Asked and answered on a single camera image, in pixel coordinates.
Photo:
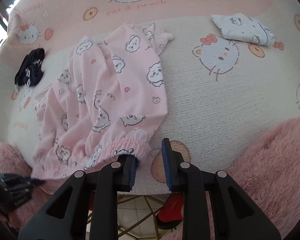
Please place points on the white printed folded garment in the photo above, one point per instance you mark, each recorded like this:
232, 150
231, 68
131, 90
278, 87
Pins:
242, 27

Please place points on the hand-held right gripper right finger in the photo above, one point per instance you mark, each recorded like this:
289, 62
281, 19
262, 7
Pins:
166, 165

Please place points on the navy striped garment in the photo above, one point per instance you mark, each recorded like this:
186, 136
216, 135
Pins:
31, 67

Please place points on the pink cat printed blanket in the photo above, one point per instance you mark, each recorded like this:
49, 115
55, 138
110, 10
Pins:
202, 92

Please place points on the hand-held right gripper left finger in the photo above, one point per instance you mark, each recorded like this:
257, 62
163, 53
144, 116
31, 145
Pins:
132, 172

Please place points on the pink printed pajama pants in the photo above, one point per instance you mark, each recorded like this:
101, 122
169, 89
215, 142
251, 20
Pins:
95, 85

